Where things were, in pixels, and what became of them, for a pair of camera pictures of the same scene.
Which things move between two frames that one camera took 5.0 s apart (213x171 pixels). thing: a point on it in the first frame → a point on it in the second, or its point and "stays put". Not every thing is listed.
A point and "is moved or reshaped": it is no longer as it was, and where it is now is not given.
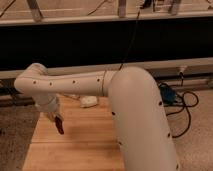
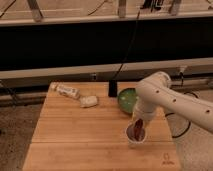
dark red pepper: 59,125 is moved or reshaped
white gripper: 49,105 → 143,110
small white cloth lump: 88,101 stays put
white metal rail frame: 163,66 stays put
